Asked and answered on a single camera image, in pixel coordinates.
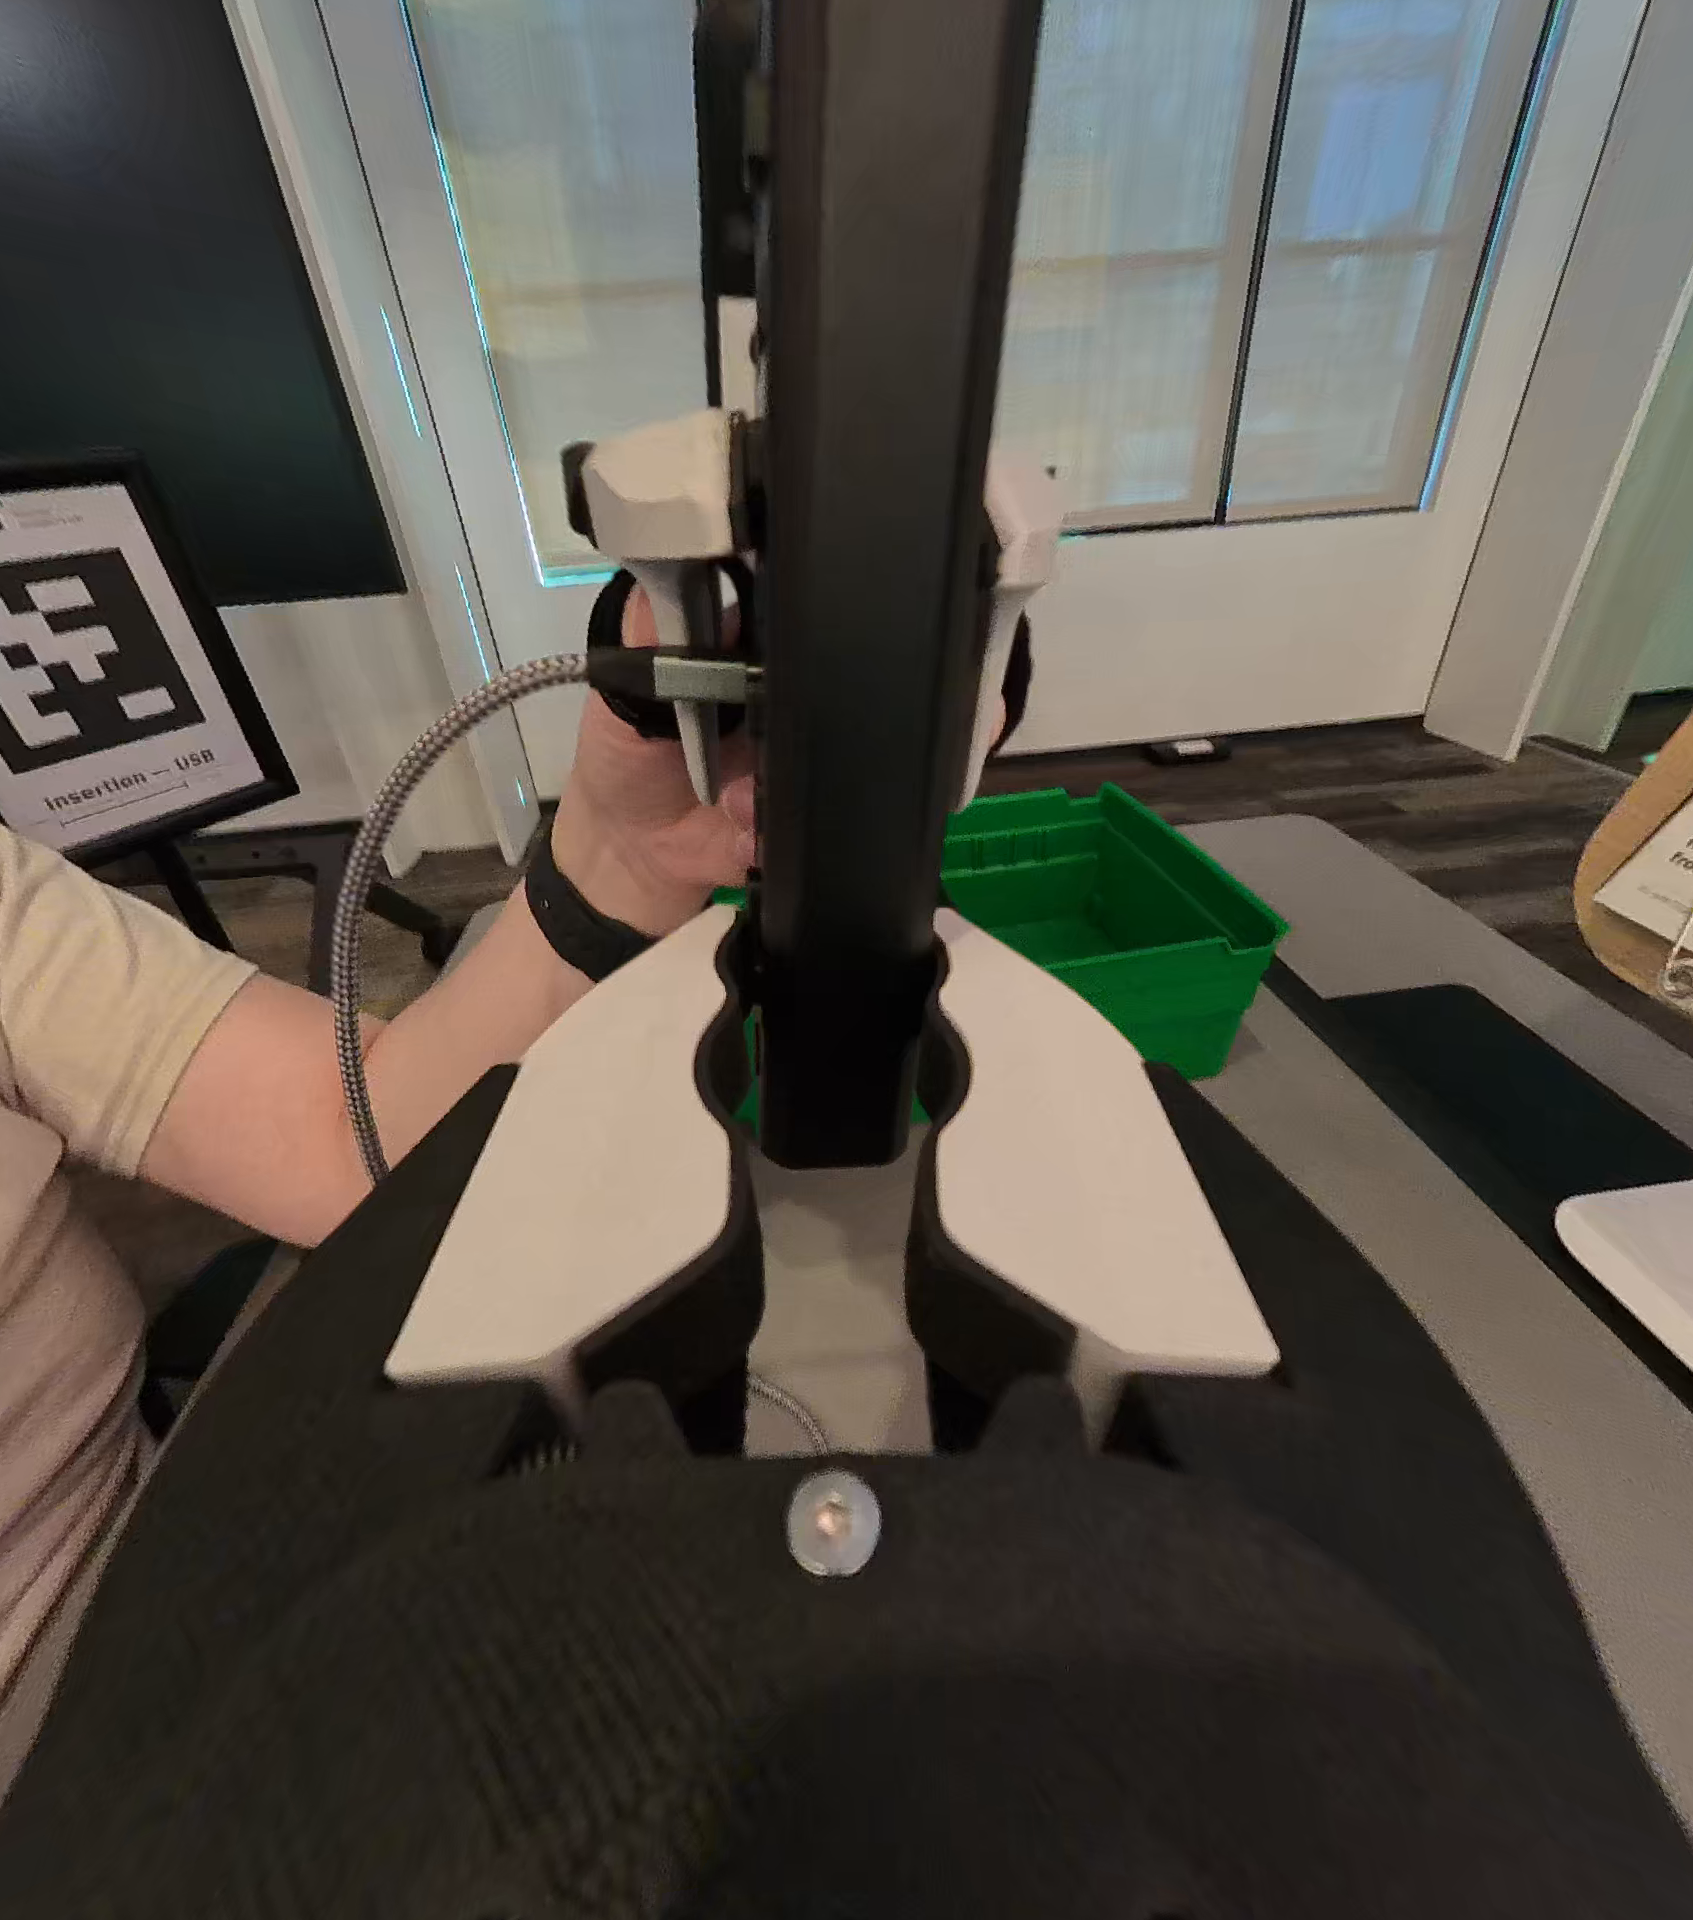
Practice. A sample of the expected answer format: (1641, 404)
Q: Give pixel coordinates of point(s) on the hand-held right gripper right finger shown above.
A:
(1088, 1184)

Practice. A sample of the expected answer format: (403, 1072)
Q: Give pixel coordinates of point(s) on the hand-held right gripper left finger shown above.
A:
(591, 1184)

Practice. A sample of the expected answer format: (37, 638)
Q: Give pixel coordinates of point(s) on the large window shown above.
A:
(606, 225)

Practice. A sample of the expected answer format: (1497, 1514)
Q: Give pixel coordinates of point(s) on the person's left hand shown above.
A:
(637, 841)

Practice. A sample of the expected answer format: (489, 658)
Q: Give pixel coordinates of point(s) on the black wall screen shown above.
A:
(81, 271)

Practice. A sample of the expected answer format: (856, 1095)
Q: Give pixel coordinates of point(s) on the instruction sheet on wooden stand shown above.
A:
(1686, 750)

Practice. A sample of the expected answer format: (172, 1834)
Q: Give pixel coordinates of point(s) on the dark grey usb hub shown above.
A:
(876, 601)

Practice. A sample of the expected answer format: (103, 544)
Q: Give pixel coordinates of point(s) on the black framed tag sign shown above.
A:
(171, 601)

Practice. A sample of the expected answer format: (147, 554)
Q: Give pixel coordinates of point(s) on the black wristband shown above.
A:
(582, 930)

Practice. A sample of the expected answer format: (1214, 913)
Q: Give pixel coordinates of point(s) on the small black floor box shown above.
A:
(1187, 749)

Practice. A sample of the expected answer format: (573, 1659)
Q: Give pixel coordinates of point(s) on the green plastic bin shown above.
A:
(1131, 960)

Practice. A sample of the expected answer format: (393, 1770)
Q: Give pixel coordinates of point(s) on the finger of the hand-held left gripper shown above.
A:
(1028, 532)
(650, 480)

